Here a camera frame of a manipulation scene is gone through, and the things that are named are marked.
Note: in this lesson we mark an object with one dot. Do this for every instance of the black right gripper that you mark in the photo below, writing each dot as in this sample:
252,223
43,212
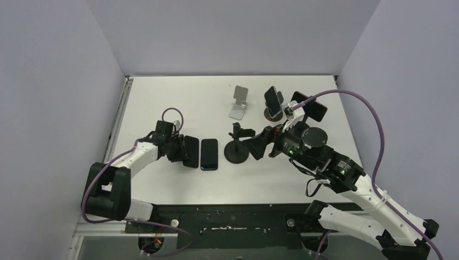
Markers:
271,141

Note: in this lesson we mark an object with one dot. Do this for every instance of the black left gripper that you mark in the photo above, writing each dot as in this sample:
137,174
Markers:
182,154

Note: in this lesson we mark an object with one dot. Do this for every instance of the black pole phone stand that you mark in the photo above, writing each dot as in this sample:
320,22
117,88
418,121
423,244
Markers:
303,122
235,152

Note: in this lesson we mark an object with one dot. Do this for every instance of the black smartphone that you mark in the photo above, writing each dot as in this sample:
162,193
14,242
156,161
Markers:
209,155

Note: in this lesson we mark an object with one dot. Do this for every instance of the white folding phone stand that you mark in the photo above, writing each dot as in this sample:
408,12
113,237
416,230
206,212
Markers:
240,103

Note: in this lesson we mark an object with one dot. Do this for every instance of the clear-case phone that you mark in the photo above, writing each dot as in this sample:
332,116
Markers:
273,102

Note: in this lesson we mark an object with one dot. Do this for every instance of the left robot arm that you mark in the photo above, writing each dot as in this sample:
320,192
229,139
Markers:
108,189

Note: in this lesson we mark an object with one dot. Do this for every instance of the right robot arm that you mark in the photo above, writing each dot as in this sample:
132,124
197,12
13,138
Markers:
390,228

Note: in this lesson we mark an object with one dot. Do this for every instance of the brown round base phone stand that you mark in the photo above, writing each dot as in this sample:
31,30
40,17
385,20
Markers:
270,114

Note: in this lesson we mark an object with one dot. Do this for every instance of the red-edged black phone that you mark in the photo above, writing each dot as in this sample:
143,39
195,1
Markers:
320,110

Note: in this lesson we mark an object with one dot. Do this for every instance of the black mounting base plate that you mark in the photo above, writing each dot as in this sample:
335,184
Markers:
239,226

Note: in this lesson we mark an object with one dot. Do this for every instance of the aluminium frame rail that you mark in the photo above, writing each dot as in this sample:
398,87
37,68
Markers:
76,242

